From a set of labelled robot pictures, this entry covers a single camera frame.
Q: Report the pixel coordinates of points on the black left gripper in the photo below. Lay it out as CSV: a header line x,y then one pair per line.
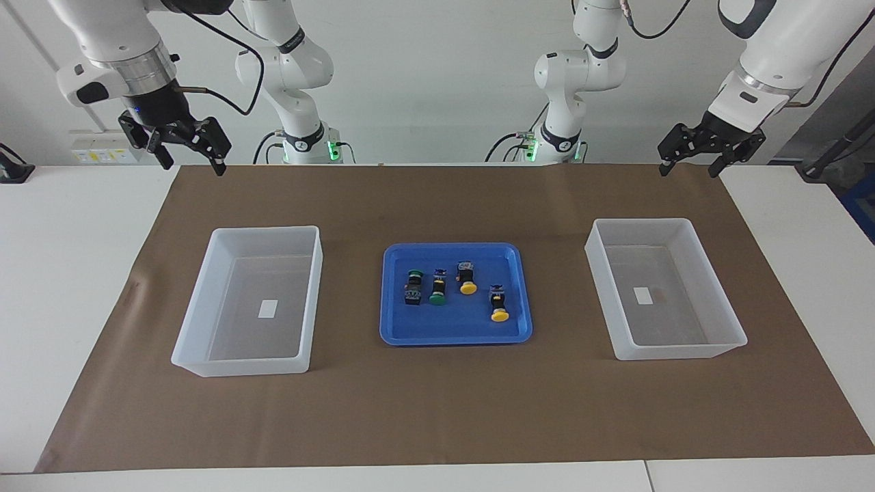
x,y
723,130

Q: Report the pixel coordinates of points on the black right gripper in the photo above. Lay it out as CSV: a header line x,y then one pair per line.
x,y
160,113

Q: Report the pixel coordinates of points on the yellow push button switch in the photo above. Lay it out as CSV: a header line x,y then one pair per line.
x,y
499,301
467,277

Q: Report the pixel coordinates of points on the green push button switch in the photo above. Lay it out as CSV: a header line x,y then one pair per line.
x,y
437,287
413,295

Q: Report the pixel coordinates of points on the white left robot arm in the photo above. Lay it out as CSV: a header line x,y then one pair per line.
x,y
786,41

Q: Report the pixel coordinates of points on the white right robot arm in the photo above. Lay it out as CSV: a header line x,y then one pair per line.
x,y
102,34

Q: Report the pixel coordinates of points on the black metal stand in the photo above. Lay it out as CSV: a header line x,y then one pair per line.
x,y
820,164

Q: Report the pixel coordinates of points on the translucent white plastic box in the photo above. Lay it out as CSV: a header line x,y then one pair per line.
x,y
683,307
253,273

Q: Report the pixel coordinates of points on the white box label sticker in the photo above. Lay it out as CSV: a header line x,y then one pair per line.
x,y
642,295
268,309

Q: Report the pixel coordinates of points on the blue crate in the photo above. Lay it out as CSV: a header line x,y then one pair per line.
x,y
863,205

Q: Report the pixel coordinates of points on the blue plastic tray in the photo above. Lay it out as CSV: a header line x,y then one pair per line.
x,y
410,328

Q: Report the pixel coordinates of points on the brown paper table mat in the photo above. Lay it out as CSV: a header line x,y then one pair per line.
x,y
437,410

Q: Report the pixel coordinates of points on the white wall power strip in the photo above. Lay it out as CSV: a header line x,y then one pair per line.
x,y
102,154

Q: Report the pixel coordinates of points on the black clamp mount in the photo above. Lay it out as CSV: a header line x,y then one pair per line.
x,y
14,171

